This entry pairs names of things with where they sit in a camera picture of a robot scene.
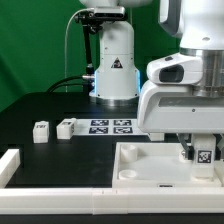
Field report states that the white square tabletop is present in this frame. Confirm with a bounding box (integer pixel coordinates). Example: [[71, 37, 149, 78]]
[[112, 142, 224, 188]]

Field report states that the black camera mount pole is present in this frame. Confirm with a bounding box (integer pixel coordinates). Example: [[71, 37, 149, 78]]
[[83, 24, 94, 93]]

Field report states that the fiducial marker sheet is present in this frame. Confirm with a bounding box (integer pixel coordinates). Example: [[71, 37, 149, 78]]
[[74, 118, 143, 136]]

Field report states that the grey cable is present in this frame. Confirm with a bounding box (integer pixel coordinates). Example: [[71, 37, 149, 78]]
[[64, 8, 88, 93]]

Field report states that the white U-shaped obstacle fence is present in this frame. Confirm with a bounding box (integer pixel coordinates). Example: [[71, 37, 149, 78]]
[[0, 149, 224, 215]]

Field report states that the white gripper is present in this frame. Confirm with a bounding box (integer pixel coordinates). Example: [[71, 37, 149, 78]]
[[137, 53, 224, 160]]

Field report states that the black camera on mount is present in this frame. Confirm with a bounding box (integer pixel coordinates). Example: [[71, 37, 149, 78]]
[[75, 6, 127, 23]]

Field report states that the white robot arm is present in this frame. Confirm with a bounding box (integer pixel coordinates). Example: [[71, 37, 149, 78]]
[[137, 0, 224, 159]]

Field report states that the black cable bundle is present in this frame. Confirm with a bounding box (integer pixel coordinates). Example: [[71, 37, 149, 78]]
[[45, 75, 88, 94]]

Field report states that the green backdrop curtain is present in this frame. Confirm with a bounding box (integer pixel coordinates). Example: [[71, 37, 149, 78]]
[[0, 0, 179, 111]]

